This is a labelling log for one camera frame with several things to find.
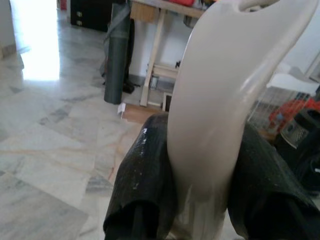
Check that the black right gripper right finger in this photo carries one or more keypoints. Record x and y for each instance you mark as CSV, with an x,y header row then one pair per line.
x,y
265,195

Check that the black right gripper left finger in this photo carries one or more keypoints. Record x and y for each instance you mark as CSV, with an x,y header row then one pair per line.
x,y
142,180

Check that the black round heater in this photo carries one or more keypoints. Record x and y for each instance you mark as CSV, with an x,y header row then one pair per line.
x,y
297,140

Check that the brown cardboard sheet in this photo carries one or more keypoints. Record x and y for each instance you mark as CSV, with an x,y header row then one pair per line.
x,y
140,111

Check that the white paper slip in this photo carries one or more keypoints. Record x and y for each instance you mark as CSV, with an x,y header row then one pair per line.
x,y
121,108

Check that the orange plastic object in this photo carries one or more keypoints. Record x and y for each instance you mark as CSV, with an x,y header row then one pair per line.
x,y
282,116

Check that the dark shoes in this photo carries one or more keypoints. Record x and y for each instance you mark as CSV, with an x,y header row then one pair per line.
x,y
128,87

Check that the dark green rolled mat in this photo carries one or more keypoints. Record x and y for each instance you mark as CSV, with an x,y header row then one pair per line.
x,y
117,62

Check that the light wooden trestle table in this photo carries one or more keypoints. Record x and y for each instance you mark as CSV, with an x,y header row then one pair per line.
x,y
157,50

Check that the black cabinet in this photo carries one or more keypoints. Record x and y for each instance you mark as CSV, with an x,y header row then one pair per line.
x,y
90,12

